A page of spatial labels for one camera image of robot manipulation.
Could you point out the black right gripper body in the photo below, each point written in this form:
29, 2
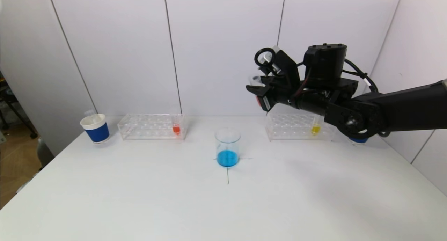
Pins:
264, 100

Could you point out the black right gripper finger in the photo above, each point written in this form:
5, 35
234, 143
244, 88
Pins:
257, 90
269, 80

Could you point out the test tube with red pigment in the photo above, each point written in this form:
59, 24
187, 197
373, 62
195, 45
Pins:
255, 79
176, 129

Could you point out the test tube for blue pigment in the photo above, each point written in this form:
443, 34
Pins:
90, 116

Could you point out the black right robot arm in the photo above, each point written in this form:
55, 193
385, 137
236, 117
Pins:
401, 106

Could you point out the clear acrylic test tube rack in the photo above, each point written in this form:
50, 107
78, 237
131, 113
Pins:
150, 129
290, 127

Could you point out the test tube with yellow pigment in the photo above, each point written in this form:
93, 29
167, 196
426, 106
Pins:
315, 129

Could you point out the clear glass beaker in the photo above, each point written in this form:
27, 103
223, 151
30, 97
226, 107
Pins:
227, 158

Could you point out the blue sleeved white paper cup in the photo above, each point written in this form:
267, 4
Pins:
358, 140
98, 133

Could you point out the person in grey clothes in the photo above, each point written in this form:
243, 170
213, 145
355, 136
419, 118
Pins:
45, 153

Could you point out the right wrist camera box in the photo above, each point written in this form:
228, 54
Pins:
271, 64

